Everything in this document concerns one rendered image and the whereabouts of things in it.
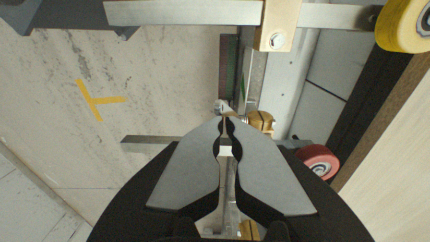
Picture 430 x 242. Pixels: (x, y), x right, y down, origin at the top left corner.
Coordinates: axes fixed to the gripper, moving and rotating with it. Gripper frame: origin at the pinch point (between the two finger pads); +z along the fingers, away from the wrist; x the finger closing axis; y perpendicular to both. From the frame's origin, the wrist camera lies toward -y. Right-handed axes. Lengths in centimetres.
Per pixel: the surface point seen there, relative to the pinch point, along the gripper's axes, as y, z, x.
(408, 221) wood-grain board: 37, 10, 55
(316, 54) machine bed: -2.2, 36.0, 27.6
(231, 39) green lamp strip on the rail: -5.5, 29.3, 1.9
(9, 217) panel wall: 172, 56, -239
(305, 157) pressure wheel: 13.3, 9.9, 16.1
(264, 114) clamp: 7.5, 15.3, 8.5
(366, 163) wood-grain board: 14.6, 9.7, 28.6
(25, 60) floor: 9, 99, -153
